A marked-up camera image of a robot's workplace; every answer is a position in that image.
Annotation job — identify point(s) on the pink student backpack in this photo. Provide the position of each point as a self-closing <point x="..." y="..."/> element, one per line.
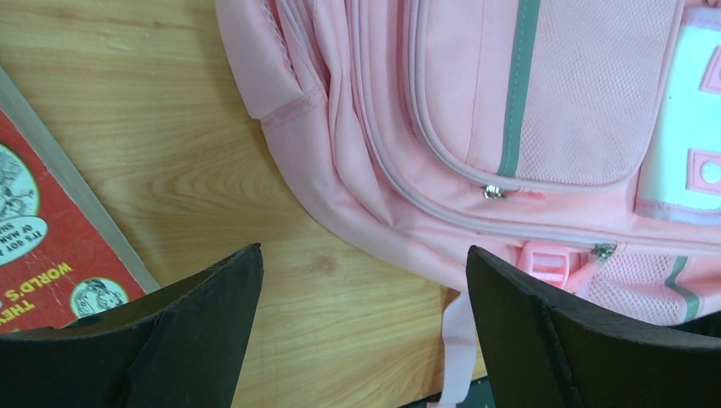
<point x="577" y="140"/>

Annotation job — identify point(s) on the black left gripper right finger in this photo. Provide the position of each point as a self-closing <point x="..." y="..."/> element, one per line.
<point x="544" y="347"/>

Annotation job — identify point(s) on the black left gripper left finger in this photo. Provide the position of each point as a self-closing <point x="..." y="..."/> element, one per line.
<point x="181" y="346"/>

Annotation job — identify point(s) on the red comic book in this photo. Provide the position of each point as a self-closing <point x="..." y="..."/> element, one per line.
<point x="63" y="257"/>

